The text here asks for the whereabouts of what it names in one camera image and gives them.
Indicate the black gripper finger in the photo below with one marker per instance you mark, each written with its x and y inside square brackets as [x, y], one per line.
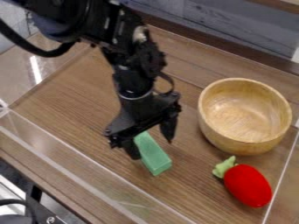
[128, 145]
[167, 126]

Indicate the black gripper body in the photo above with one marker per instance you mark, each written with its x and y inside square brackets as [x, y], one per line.
[140, 114]

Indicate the green rectangular block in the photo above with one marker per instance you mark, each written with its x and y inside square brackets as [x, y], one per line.
[154, 157]

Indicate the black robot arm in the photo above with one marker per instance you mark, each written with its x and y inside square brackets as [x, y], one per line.
[108, 25]

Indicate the brown wooden bowl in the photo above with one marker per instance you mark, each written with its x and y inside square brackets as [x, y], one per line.
[245, 116]

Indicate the red plush strawberry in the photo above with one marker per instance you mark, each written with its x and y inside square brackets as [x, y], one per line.
[245, 182]

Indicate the clear acrylic front wall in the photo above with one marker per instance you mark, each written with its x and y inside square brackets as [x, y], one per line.
[84, 186]

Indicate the black metal table bracket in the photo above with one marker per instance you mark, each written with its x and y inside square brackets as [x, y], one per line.
[43, 214]

